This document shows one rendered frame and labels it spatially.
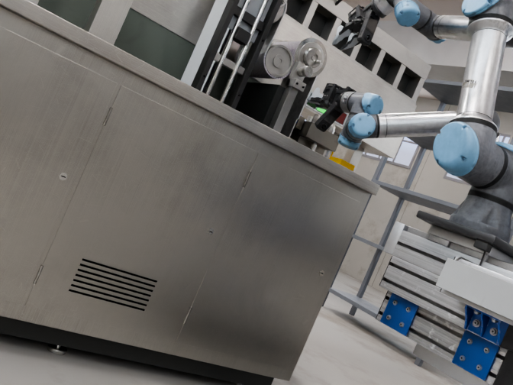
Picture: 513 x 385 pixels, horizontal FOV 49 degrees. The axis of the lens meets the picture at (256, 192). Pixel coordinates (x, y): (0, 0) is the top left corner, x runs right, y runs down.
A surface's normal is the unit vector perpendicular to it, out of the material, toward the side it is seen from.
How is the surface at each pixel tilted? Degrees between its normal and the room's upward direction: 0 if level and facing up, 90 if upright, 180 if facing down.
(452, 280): 90
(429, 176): 90
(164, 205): 90
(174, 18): 90
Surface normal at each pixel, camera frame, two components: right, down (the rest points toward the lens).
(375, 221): -0.71, -0.32
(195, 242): 0.48, 0.21
